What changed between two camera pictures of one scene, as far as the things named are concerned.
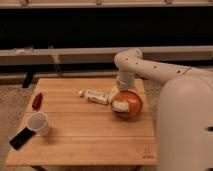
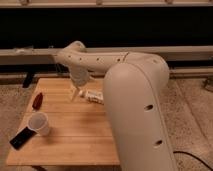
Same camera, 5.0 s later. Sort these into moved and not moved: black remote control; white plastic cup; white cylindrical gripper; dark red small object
Moved: white cylindrical gripper
Not moved: black remote control; white plastic cup; dark red small object
